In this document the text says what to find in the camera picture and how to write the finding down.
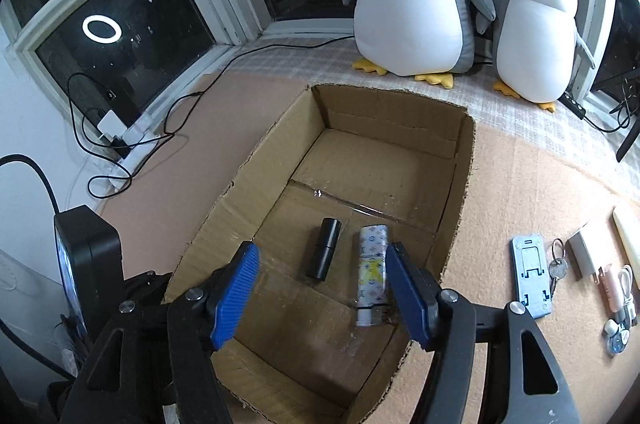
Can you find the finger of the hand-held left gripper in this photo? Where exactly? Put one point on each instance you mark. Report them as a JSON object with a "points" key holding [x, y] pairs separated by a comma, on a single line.
{"points": [[145, 286]]}

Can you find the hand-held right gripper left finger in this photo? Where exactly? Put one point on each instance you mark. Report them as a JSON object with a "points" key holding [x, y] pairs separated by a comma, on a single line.
{"points": [[235, 294]]}

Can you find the cardboard box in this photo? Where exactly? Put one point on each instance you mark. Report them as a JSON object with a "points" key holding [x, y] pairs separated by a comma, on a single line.
{"points": [[370, 164]]}

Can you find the white power strip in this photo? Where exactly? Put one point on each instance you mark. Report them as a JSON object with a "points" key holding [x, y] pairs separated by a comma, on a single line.
{"points": [[135, 129]]}

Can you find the patterned white tube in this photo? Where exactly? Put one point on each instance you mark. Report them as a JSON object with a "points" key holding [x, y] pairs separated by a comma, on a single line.
{"points": [[371, 264]]}

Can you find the pink lip balm tube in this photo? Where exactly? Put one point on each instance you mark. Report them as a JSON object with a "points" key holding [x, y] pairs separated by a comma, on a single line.
{"points": [[611, 289]]}

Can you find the white plug-in charger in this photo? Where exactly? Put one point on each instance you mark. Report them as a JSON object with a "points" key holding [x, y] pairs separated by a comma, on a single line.
{"points": [[107, 123]]}

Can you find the blue round disc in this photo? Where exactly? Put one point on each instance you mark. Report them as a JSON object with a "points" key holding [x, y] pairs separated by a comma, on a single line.
{"points": [[619, 343]]}

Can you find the blue folding phone stand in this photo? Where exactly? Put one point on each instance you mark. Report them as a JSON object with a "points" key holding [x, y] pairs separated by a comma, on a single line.
{"points": [[531, 279]]}

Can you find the white wall charger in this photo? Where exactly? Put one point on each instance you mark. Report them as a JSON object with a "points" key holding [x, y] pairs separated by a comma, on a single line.
{"points": [[586, 251]]}

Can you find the black cylinder tube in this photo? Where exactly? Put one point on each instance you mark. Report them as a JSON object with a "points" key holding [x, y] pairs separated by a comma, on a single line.
{"points": [[324, 249]]}

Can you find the small penguin plush toy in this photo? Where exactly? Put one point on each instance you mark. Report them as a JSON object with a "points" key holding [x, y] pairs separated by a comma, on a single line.
{"points": [[537, 39]]}

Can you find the white cream tube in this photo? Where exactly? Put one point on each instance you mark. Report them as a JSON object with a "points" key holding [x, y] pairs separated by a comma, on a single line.
{"points": [[629, 239]]}

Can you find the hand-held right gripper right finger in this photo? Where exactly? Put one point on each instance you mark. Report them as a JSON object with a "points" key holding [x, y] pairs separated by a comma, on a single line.
{"points": [[405, 294]]}

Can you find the black rectangular device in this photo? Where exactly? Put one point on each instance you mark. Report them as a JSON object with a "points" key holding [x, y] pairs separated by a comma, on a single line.
{"points": [[117, 101]]}

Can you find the black stand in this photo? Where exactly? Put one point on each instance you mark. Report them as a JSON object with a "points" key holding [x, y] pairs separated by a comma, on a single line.
{"points": [[627, 139]]}

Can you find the checked cloth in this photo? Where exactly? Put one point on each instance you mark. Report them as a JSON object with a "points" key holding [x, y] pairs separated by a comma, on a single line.
{"points": [[300, 64]]}

